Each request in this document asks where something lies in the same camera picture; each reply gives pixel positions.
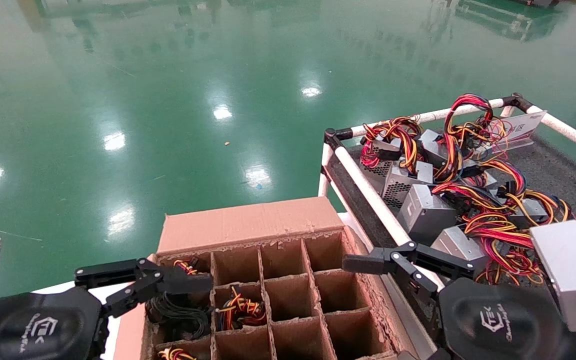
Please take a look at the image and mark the black cart mat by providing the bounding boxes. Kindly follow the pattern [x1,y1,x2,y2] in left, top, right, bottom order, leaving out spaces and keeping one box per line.
[328,132,576,281]

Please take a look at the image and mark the green background machine frame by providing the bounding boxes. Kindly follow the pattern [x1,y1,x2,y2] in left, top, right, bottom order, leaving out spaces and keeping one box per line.
[455,0,569,43]

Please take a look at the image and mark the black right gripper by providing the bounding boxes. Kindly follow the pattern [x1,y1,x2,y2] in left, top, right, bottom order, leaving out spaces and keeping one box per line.
[343,244,576,360]

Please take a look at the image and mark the yellow black wire bundle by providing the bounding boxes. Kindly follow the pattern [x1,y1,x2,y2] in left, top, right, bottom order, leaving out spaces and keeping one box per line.
[505,189,576,226]

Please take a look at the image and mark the white pipe cart frame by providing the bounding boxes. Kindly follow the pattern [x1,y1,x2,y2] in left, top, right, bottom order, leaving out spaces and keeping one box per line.
[318,92,576,360]

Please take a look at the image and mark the black cable bundle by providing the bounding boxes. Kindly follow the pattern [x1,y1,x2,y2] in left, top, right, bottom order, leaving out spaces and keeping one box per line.
[145,292,214,342]

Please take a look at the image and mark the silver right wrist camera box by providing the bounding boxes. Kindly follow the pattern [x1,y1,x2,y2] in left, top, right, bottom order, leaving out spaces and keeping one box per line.
[530,220,576,333]

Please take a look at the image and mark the small silver power supply unit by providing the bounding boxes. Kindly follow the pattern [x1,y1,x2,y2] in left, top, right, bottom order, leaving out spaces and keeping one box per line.
[468,171,499,191]

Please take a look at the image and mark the dark mesh power supply unit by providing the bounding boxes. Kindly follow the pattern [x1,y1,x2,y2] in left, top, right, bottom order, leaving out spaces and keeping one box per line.
[359,136,403,193]

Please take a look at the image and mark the power supply with coloured wires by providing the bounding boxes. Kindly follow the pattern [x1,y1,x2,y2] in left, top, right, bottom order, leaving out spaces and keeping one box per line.
[217,286,268,332]

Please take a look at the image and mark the large red yellow wire bundle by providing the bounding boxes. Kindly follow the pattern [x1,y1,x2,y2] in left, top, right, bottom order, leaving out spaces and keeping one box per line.
[433,182,549,287]

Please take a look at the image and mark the black pipe corner joint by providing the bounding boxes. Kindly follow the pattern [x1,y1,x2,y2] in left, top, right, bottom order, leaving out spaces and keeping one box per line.
[324,127,355,151]
[502,92,535,114]

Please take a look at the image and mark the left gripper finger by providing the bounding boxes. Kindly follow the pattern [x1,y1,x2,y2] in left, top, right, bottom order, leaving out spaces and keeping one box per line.
[104,265,214,318]

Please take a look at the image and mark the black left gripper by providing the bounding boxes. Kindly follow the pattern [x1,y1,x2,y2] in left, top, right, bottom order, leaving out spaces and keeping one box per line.
[0,259,144,360]

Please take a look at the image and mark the red yellow wires in cell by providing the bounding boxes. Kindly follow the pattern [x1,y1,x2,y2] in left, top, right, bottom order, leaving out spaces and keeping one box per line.
[157,347,198,360]
[173,258,200,277]

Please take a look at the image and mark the tall red wire loop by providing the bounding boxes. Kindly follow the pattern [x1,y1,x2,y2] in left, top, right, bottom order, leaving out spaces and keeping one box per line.
[435,94,508,183]

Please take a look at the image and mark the clear acrylic sign holder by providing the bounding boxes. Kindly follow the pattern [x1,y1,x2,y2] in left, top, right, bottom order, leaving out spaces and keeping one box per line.
[483,110,548,156]

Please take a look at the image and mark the red yellow blue wire arc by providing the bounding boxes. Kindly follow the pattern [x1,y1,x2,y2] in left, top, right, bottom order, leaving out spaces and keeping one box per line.
[478,159,528,197]

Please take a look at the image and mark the silver mesh power supply unit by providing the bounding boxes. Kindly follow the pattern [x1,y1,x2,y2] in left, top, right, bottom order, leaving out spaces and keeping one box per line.
[383,161,435,211]

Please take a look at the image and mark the cardboard box with dividers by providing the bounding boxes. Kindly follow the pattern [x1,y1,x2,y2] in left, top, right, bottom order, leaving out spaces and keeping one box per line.
[113,196,419,360]

